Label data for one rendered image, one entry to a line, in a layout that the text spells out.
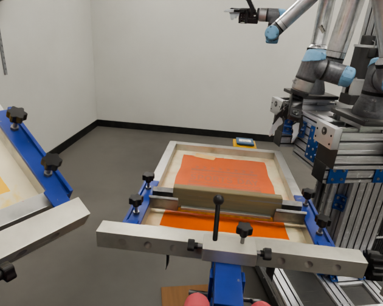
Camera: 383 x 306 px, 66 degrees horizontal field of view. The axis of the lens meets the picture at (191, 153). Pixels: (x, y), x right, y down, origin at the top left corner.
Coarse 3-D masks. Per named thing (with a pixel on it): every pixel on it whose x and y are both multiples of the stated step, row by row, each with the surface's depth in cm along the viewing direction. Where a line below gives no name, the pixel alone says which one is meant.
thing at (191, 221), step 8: (184, 160) 144; (192, 160) 144; (200, 160) 145; (208, 160) 146; (216, 160) 146; (184, 168) 135; (176, 176) 128; (184, 176) 128; (184, 184) 121; (168, 216) 100; (176, 216) 100; (184, 216) 100; (192, 216) 101; (200, 216) 101; (208, 216) 101; (160, 224) 95; (168, 224) 96; (176, 224) 96; (184, 224) 96; (192, 224) 96; (200, 224) 97; (208, 224) 97
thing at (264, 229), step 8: (224, 160) 147; (232, 160) 147; (240, 160) 148; (248, 160) 149; (232, 168) 139; (240, 168) 139; (248, 168) 140; (256, 168) 140; (264, 168) 141; (264, 176) 133; (264, 184) 126; (264, 192) 119; (272, 192) 119; (224, 224) 97; (232, 224) 98; (256, 224) 99; (264, 224) 99; (272, 224) 99; (280, 224) 99; (224, 232) 94; (232, 232) 94; (256, 232) 95; (264, 232) 95; (272, 232) 95; (280, 232) 95
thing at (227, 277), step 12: (216, 264) 68; (228, 264) 69; (216, 276) 65; (228, 276) 65; (240, 276) 65; (216, 288) 62; (228, 288) 62; (240, 288) 62; (216, 300) 59; (228, 300) 59; (240, 300) 60
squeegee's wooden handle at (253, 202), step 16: (176, 192) 98; (192, 192) 97; (208, 192) 96; (224, 192) 96; (240, 192) 96; (256, 192) 97; (224, 208) 98; (240, 208) 97; (256, 208) 97; (272, 208) 96
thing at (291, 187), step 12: (168, 144) 152; (180, 144) 155; (192, 144) 155; (204, 144) 156; (168, 156) 138; (252, 156) 153; (264, 156) 152; (276, 156) 147; (156, 168) 125; (288, 168) 134; (288, 180) 123; (288, 192) 117; (300, 192) 114; (144, 216) 93
